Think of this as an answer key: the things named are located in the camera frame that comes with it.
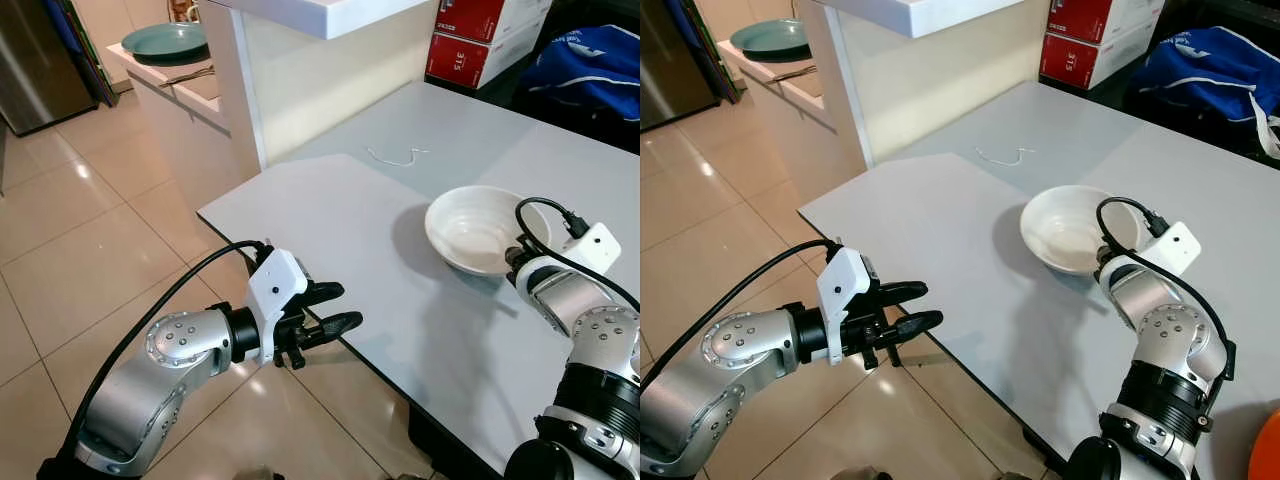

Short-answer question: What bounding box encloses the white ceramic bowl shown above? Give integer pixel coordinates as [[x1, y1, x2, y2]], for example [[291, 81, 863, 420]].
[[424, 185, 553, 278], [1020, 185, 1141, 276]]

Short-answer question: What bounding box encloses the white low kitchen cabinet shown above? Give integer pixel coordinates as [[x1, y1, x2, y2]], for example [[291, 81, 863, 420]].
[[715, 40, 851, 211], [105, 42, 246, 216]]

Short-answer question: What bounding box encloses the white raised bar counter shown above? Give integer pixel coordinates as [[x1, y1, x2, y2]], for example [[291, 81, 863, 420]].
[[195, 0, 441, 171], [800, 0, 1051, 169]]

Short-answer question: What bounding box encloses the brown wooden utensil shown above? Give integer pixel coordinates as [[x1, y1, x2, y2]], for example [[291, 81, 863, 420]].
[[158, 65, 216, 89], [765, 63, 819, 86]]

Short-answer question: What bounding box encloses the red white cardboard box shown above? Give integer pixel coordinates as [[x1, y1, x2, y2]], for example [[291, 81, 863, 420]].
[[425, 12, 549, 91], [1040, 15, 1161, 91], [434, 0, 553, 43], [1048, 0, 1166, 43]]

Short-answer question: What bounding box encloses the teal round plate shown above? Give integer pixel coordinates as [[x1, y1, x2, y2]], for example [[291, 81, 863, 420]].
[[729, 18, 813, 61], [121, 22, 209, 63]]

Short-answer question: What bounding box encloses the dark leaning board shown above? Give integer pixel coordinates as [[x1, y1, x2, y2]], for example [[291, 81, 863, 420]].
[[665, 0, 746, 104], [45, 0, 119, 109]]

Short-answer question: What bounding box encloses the stainless steel fridge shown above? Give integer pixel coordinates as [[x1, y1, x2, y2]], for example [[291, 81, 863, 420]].
[[640, 0, 701, 131], [0, 0, 99, 138]]

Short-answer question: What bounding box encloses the blue fabric bag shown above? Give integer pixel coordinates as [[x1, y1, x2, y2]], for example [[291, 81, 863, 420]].
[[1130, 25, 1280, 161], [515, 25, 641, 123]]

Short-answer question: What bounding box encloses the orange round object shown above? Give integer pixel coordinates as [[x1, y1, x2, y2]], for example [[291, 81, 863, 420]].
[[1248, 408, 1280, 480]]

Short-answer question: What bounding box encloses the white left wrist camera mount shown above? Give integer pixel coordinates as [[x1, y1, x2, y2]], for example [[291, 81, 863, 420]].
[[815, 245, 881, 366], [245, 248, 309, 366]]

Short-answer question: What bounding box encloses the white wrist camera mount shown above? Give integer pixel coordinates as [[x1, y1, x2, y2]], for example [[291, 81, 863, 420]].
[[815, 245, 881, 366], [563, 222, 623, 276], [1140, 222, 1203, 279], [245, 248, 309, 366]]

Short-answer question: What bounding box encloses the thin white string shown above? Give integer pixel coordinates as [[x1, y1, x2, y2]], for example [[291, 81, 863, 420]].
[[366, 146, 431, 167], [975, 146, 1036, 167]]

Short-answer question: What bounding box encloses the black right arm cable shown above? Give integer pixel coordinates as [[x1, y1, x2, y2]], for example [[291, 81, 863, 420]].
[[514, 196, 641, 311], [1096, 196, 1237, 381]]

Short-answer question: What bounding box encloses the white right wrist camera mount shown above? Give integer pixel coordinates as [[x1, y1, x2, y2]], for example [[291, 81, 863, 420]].
[[1140, 222, 1203, 279], [563, 222, 623, 276]]

